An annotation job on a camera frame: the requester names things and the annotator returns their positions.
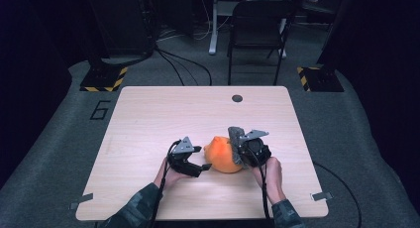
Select black floor cables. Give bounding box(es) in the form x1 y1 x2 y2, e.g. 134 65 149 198
154 45 213 87

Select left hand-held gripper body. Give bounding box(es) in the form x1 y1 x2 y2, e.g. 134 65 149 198
166 136 199 176

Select white desk leg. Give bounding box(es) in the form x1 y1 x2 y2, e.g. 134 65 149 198
208 0 240 56

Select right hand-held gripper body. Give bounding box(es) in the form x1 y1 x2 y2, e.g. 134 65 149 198
238 129 272 169

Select person's right hand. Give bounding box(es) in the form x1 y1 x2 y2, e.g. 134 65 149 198
252 156 287 206

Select orange plush toy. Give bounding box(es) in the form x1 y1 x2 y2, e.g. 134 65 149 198
202 135 246 174

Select dark equipment cabinet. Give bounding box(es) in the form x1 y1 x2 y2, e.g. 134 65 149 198
86 0 157 67

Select left hand-held gripper cable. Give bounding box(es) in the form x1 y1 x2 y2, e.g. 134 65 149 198
149 139 183 228

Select grey tape strip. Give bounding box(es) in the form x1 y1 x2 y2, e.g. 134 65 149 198
310 191 335 202
68 192 95 211

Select white floor cables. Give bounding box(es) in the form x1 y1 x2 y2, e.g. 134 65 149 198
157 0 232 43

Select black folding chair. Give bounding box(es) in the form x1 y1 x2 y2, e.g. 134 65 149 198
226 0 298 87

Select right hand-held gripper cable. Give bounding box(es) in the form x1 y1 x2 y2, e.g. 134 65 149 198
258 162 363 228

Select hand-held gripper cable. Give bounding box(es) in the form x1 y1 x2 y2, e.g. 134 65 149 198
258 162 363 228
149 139 183 228

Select person's left hand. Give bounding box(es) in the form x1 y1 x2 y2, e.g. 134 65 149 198
153 157 193 191

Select striped black stand base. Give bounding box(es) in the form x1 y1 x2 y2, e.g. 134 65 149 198
295 65 346 93
79 65 129 93

